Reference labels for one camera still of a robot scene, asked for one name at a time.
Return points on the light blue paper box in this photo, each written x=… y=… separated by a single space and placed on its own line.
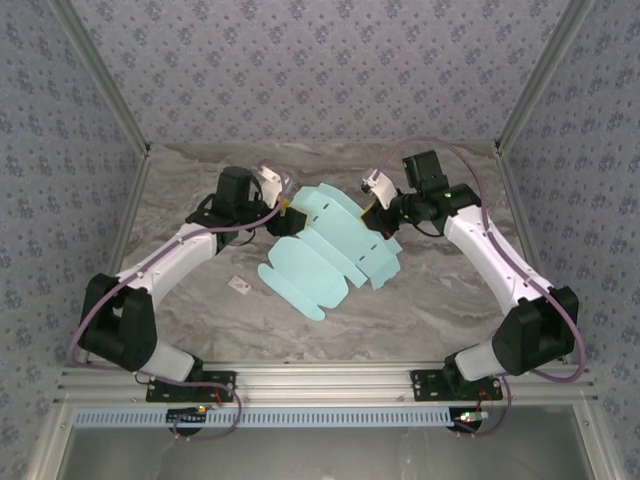
x=320 y=240

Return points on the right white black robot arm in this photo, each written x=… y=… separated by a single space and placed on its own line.
x=480 y=250

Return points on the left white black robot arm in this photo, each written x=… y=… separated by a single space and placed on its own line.
x=185 y=250

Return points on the small white card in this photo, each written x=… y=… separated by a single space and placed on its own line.
x=240 y=285

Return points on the left small circuit board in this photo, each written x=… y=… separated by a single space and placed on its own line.
x=187 y=414

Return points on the small circuit board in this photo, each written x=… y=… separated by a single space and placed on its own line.
x=470 y=417
x=187 y=414

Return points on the right small circuit board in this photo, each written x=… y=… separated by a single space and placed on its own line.
x=470 y=417

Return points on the aluminium side rail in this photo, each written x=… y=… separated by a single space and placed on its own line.
x=120 y=240
x=525 y=240

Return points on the aluminium frame post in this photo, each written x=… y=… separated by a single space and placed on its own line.
x=545 y=75
x=100 y=75

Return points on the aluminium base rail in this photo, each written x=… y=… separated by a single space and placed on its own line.
x=320 y=382

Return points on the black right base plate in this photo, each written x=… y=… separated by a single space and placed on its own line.
x=425 y=385

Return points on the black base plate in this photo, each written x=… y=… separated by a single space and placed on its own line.
x=425 y=385
x=220 y=385

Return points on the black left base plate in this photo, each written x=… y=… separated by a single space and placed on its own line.
x=220 y=385

